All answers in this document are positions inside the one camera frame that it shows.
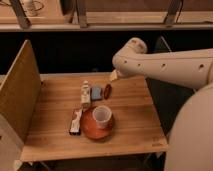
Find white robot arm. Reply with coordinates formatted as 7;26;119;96
110;37;213;171

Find dark red oval object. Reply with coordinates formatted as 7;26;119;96
104;84;112;99

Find blue grey sponge block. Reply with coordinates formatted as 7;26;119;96
91;86;102;100

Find small white bottle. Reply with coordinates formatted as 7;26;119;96
81;80;91;108

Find translucent plastic cup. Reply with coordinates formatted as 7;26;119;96
92;105;112;129

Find orange round bowl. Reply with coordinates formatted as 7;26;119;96
80;108;114;140

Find right dark side panel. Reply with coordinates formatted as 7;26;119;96
146;78;194;134

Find left wooden side panel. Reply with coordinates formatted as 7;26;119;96
0;40;41;142

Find wooden shelf rail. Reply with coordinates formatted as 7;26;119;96
0;0;213;33

